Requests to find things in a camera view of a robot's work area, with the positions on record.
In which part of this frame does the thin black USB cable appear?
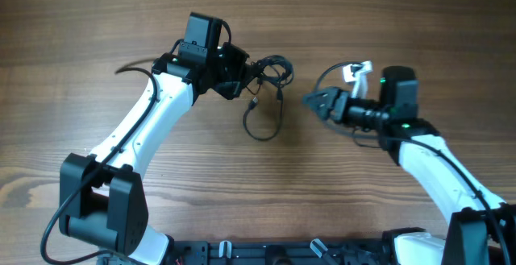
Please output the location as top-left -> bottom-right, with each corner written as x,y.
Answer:
242,87 -> 285,143

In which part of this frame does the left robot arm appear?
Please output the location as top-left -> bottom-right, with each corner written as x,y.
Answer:
40,13 -> 256,264

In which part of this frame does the right camera cable black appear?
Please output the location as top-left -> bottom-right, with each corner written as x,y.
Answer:
313,61 -> 511,265

